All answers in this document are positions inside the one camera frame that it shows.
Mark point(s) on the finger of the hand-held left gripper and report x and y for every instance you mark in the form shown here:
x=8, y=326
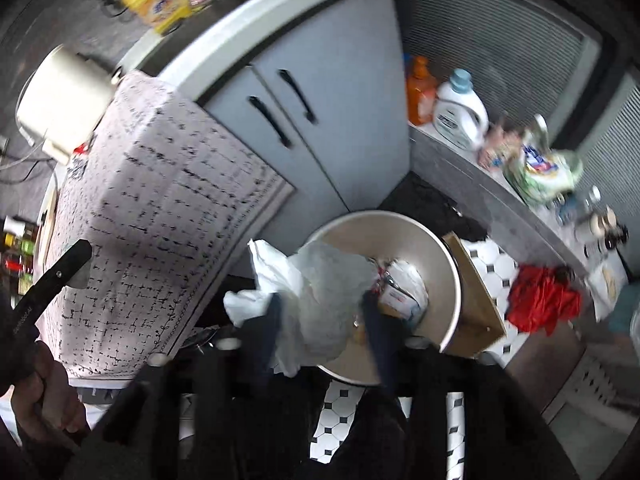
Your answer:
x=55, y=275

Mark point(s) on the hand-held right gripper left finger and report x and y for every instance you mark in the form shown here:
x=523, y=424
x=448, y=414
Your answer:
x=267, y=330

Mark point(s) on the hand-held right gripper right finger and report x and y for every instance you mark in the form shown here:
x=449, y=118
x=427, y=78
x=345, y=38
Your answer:
x=380, y=335

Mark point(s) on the white plastic bag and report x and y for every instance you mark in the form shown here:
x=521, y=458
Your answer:
x=320, y=300

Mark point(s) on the cream trash bin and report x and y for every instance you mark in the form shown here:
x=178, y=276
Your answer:
x=390, y=240

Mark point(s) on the person's left hand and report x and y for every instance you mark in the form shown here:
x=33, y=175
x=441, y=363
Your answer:
x=55, y=400

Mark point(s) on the row of spice bottles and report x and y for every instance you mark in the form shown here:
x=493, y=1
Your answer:
x=20, y=255

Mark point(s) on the wooden cutting board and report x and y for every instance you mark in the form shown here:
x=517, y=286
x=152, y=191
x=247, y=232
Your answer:
x=48, y=225

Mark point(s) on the white red printed packet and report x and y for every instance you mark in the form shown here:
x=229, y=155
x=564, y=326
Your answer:
x=405, y=285

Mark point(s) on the cardboard box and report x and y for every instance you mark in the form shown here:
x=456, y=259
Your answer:
x=475, y=305

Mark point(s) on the white patterned table cloth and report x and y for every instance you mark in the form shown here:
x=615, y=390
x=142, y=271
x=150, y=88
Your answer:
x=165, y=220

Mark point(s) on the black cloth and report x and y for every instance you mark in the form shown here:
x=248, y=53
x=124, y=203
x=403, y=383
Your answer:
x=430, y=205

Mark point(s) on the red cloth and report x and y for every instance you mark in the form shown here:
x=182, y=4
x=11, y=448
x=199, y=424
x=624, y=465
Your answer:
x=540, y=300

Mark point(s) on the cream electric appliance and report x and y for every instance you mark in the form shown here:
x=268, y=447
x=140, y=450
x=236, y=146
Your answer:
x=65, y=100

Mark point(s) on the pink packet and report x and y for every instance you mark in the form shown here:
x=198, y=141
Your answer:
x=495, y=150

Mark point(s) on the green and white bag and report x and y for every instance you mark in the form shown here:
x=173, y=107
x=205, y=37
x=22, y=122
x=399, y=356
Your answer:
x=540, y=175

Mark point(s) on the grey cabinet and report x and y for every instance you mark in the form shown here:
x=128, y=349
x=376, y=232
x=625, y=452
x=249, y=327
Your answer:
x=350, y=110

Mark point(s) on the white detergent bottle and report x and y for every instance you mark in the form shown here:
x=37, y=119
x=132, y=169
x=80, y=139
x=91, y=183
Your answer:
x=457, y=115

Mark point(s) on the orange detergent bottle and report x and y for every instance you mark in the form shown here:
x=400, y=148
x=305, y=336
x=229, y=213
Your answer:
x=420, y=95

